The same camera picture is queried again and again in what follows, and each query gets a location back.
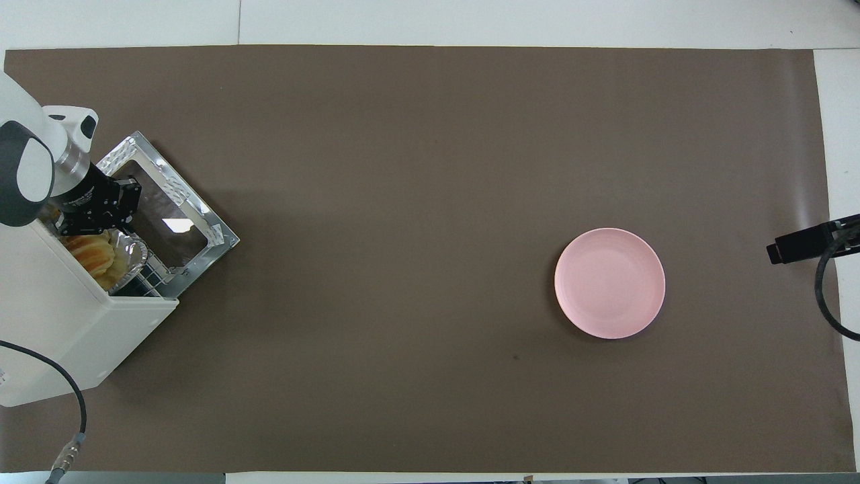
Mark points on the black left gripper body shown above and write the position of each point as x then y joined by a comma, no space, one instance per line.
87,191

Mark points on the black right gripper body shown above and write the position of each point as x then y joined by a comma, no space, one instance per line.
848,238

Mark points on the striped orange bread loaf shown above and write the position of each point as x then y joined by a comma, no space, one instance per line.
91,254

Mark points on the aluminium foil tray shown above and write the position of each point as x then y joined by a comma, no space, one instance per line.
131,259

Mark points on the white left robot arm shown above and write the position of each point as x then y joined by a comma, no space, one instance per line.
27,154

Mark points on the cream white toaster oven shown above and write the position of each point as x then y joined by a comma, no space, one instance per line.
60,323

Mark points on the pink round plate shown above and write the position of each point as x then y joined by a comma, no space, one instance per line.
610,283

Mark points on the brown table mat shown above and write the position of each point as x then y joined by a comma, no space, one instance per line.
403,202

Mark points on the glass oven door metal frame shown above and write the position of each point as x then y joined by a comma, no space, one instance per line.
201,232

